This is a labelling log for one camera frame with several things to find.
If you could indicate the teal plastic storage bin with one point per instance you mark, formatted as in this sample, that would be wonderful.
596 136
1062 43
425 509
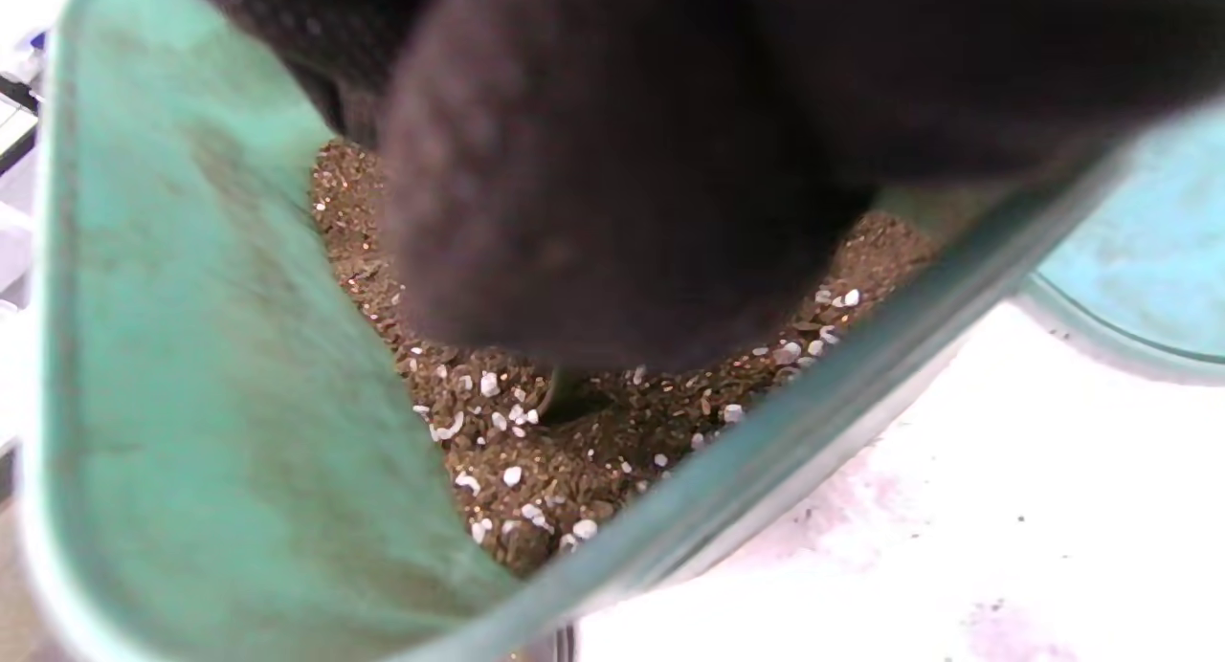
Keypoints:
191 356

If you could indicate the teal plastic bin lid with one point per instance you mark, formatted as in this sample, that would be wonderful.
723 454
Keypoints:
1148 260

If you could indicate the brown potting mix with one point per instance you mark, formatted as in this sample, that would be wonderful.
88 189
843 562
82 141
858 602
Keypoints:
574 471

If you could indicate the person's right hand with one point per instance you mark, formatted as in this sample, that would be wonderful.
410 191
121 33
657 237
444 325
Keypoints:
622 165

